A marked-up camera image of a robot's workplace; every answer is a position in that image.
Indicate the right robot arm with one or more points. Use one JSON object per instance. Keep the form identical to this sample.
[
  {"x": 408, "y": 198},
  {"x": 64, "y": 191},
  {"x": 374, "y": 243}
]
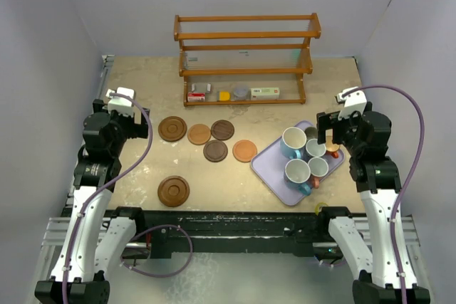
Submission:
[{"x": 381, "y": 270}]

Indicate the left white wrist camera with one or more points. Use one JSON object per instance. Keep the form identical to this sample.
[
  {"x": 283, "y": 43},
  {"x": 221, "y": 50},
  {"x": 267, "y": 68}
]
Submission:
[{"x": 121, "y": 105}]

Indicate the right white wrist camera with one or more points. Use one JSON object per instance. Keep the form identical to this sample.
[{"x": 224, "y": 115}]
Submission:
[{"x": 353, "y": 100}]

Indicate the yellow tape roll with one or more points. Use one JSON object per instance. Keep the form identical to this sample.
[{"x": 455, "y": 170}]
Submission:
[{"x": 319, "y": 207}]

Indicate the aluminium frame rail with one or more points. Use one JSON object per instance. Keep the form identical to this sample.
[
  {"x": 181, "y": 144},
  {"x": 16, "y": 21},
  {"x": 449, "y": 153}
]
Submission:
[{"x": 56, "y": 228}]

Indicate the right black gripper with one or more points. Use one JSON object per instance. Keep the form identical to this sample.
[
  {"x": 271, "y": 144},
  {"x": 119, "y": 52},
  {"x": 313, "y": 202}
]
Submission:
[{"x": 330, "y": 120}]

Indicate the orange wood coaster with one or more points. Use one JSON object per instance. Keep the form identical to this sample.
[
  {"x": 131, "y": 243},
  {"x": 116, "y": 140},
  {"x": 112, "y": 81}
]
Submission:
[{"x": 244, "y": 150}]

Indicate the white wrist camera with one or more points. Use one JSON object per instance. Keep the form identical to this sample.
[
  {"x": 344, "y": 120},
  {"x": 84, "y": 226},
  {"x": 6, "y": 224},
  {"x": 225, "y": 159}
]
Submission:
[
  {"x": 353, "y": 100},
  {"x": 121, "y": 105}
]

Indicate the white long box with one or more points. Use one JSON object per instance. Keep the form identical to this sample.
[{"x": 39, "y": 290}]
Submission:
[{"x": 265, "y": 93}]

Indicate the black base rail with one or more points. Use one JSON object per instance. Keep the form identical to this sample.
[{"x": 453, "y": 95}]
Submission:
[{"x": 299, "y": 234}]

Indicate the orange brown mug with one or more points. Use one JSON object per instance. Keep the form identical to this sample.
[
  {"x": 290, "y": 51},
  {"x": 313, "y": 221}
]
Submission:
[{"x": 332, "y": 148}]

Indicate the light wood coaster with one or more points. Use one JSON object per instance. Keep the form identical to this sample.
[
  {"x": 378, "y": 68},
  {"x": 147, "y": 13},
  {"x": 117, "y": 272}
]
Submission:
[{"x": 199, "y": 134}]

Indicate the dark olive cup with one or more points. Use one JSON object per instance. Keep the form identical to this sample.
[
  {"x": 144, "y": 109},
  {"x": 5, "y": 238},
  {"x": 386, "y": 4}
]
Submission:
[{"x": 311, "y": 132}]

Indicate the small orange-handled mug front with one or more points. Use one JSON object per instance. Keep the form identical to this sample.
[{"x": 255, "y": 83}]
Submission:
[{"x": 319, "y": 169}]

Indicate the large blue mug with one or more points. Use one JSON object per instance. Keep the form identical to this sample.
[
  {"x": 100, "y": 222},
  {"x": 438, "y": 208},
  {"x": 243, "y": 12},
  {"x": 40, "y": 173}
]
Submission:
[
  {"x": 297, "y": 176},
  {"x": 292, "y": 142}
]

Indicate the small grey mug rear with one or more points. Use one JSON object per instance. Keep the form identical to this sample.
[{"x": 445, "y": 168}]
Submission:
[{"x": 314, "y": 149}]

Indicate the large blue mug front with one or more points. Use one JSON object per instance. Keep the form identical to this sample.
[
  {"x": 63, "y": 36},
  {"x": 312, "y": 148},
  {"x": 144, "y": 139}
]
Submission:
[{"x": 297, "y": 176}]

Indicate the yellow small container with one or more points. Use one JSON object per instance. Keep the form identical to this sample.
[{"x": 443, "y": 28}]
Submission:
[{"x": 223, "y": 96}]

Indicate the brown ringed coaster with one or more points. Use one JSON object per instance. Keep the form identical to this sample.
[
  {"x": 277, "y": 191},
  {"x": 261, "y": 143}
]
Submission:
[
  {"x": 173, "y": 191},
  {"x": 172, "y": 128}
]

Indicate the red white small box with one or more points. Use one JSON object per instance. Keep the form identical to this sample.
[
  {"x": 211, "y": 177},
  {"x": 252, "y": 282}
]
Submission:
[{"x": 198, "y": 92}]

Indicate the dark walnut coaster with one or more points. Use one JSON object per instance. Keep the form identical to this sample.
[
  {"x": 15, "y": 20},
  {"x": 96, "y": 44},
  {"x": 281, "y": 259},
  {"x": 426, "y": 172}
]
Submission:
[
  {"x": 222, "y": 130},
  {"x": 215, "y": 150}
]

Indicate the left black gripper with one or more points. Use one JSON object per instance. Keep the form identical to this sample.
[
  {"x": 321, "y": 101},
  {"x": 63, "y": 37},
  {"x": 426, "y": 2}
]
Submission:
[{"x": 136, "y": 130}]

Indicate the wooden three-tier shelf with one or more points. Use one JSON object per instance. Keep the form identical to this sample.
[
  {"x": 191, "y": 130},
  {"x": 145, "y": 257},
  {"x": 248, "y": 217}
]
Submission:
[{"x": 238, "y": 50}]

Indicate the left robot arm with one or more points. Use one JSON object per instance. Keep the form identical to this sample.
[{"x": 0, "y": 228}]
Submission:
[{"x": 80, "y": 274}]

